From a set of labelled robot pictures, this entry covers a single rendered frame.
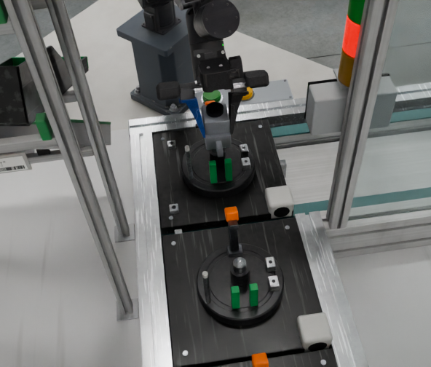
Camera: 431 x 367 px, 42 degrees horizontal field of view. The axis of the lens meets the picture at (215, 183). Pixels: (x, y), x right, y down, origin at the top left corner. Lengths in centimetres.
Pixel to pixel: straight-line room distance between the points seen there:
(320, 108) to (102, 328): 54
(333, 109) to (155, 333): 44
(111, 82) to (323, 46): 172
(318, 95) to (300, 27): 232
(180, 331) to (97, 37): 98
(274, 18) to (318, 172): 211
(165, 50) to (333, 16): 210
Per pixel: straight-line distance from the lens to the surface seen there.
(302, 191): 111
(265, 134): 113
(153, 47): 122
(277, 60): 149
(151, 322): 92
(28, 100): 73
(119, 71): 150
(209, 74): 87
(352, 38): 76
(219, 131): 96
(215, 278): 91
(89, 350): 103
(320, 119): 83
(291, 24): 314
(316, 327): 87
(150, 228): 101
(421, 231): 110
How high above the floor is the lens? 177
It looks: 50 degrees down
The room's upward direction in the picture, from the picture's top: 4 degrees counter-clockwise
